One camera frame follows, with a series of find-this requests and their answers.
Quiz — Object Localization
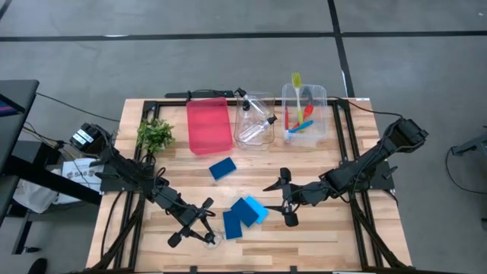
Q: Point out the green potted plant white pot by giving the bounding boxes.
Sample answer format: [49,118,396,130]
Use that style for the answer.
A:
[135,118,176,156]

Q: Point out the white plastic bag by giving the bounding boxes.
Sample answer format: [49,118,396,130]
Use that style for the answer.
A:
[12,178,59,214]

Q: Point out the black floor cable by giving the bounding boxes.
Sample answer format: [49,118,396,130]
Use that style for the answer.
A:
[444,146,487,196]
[35,92,121,123]

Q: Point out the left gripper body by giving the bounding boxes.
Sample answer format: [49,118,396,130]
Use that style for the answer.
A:
[167,196,215,248]

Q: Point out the blue dish brush white bristles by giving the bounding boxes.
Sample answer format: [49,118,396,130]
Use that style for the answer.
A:
[283,119,315,145]

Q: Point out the person's shoe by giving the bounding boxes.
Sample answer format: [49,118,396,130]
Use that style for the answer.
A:
[27,257,49,274]

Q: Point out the grey stand leg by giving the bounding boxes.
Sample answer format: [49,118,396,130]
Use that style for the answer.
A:
[450,132,487,158]

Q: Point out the white printed box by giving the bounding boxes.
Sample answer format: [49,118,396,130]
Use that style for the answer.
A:
[61,158,106,205]

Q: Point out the clear plastic bin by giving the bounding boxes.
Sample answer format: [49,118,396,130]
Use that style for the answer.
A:
[281,82,329,149]
[233,90,277,151]

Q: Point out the black desk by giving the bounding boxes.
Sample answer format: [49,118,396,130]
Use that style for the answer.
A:
[0,78,103,256]

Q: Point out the yellow-green dish brush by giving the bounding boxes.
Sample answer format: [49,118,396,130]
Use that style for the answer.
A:
[291,72,305,126]

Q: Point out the pink plastic tray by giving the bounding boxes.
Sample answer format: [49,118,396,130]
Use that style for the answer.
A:
[185,96,234,156]

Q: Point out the black power strip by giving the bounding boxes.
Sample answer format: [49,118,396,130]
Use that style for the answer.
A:
[164,89,235,99]

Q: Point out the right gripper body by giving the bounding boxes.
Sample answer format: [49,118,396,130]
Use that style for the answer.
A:
[280,167,309,228]

